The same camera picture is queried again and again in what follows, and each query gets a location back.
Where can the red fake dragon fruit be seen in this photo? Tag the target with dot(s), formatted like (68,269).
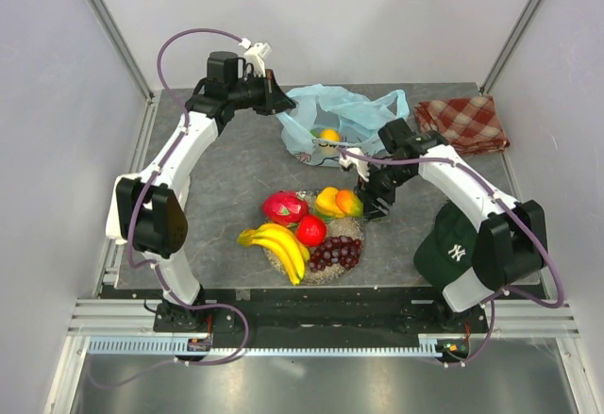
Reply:
(285,208)

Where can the dark purple fake grapes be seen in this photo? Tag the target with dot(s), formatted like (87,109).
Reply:
(343,251)

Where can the yellow fake lemon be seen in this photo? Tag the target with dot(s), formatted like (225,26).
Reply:
(329,134)

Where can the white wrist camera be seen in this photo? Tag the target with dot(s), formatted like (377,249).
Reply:
(255,54)
(354,158)

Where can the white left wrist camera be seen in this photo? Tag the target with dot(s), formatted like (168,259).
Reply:
(255,54)

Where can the speckled round plate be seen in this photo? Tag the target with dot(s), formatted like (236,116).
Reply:
(347,226)

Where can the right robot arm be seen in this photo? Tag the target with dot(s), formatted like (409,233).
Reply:
(510,242)

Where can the yellow fake bell pepper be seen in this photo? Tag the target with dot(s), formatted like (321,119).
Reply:
(325,203)

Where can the red fake tomato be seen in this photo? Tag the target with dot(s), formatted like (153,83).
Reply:
(311,231)

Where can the light blue plastic bag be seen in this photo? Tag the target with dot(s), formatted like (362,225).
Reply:
(354,116)

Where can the dark green baseball cap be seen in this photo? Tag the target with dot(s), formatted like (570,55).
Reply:
(446,252)

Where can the light blue cable duct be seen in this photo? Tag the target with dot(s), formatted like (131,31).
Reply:
(189,346)

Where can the red checkered cloth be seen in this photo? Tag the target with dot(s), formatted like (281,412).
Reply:
(469,124)

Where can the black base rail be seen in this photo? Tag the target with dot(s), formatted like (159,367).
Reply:
(322,316)

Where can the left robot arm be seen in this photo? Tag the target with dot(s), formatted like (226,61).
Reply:
(147,208)

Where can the yellow fake banana bunch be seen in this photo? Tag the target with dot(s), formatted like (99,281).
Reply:
(282,242)

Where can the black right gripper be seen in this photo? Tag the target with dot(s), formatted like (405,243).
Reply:
(369,192)

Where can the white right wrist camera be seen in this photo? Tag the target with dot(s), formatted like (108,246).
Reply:
(354,158)

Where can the orange yellow fake mango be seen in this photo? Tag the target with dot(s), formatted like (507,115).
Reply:
(349,203)

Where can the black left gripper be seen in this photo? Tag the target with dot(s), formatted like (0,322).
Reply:
(276,101)

